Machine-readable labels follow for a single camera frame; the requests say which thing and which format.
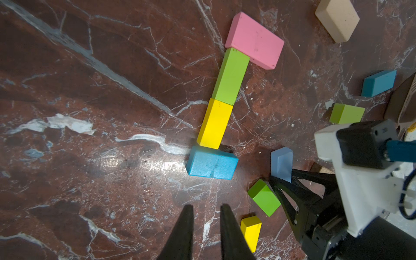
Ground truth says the yellow block front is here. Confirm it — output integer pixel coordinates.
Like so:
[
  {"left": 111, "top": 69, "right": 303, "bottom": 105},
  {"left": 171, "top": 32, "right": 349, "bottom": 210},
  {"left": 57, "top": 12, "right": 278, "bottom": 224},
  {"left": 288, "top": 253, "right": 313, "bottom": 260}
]
[{"left": 240, "top": 216, "right": 262, "bottom": 252}]

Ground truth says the tan wooden block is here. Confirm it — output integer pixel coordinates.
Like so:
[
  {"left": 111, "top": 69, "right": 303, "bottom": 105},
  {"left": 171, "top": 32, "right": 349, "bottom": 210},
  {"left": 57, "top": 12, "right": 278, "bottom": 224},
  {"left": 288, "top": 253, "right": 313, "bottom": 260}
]
[
  {"left": 309, "top": 162, "right": 335, "bottom": 174},
  {"left": 315, "top": 0, "right": 360, "bottom": 43}
]

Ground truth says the small yellow-green block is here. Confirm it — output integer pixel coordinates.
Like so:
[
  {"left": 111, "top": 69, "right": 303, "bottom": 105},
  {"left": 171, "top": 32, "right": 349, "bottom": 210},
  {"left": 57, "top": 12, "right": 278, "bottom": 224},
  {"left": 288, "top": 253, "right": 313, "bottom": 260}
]
[{"left": 197, "top": 98, "right": 233, "bottom": 149}]

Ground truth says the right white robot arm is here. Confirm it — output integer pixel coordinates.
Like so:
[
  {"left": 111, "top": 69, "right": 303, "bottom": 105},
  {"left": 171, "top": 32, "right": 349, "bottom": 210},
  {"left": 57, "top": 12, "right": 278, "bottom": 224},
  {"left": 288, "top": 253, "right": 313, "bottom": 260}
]
[{"left": 269, "top": 169, "right": 416, "bottom": 260}]

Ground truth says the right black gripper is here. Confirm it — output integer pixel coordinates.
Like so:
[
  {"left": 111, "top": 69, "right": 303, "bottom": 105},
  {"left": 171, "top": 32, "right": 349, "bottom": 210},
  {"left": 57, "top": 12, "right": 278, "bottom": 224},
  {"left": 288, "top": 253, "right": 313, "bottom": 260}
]
[{"left": 269, "top": 169, "right": 349, "bottom": 260}]

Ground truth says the teal block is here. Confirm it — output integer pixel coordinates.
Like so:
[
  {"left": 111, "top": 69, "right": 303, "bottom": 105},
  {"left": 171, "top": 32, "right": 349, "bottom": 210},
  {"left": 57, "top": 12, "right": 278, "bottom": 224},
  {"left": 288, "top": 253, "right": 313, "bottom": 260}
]
[
  {"left": 361, "top": 70, "right": 397, "bottom": 98},
  {"left": 186, "top": 145, "right": 238, "bottom": 180}
]

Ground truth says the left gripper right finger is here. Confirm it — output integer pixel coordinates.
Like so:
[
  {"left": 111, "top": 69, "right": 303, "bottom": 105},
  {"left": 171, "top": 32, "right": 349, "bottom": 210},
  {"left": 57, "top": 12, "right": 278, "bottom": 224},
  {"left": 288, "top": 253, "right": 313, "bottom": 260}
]
[{"left": 220, "top": 204, "right": 255, "bottom": 260}]

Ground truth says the pink block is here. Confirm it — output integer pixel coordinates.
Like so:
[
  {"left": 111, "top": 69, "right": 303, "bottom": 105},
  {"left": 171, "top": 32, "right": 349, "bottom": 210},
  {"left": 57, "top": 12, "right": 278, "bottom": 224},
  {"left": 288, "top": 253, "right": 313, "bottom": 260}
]
[{"left": 225, "top": 12, "right": 284, "bottom": 70}]

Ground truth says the light blue block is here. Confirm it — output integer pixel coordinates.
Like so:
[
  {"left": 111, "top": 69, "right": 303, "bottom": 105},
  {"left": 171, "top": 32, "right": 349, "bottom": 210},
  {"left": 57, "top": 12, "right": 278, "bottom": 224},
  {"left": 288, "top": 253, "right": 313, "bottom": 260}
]
[{"left": 271, "top": 147, "right": 293, "bottom": 183}]

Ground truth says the light green block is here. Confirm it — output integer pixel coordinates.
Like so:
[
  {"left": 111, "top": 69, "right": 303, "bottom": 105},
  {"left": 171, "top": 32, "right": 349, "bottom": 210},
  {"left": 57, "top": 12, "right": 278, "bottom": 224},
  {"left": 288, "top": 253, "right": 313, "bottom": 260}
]
[
  {"left": 212, "top": 48, "right": 250, "bottom": 106},
  {"left": 329, "top": 104, "right": 365, "bottom": 124}
]

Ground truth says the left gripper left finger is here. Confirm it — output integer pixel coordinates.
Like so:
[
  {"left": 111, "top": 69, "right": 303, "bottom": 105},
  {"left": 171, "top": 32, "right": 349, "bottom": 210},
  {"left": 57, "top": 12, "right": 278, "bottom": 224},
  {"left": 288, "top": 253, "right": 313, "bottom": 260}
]
[{"left": 157, "top": 204, "right": 194, "bottom": 260}]

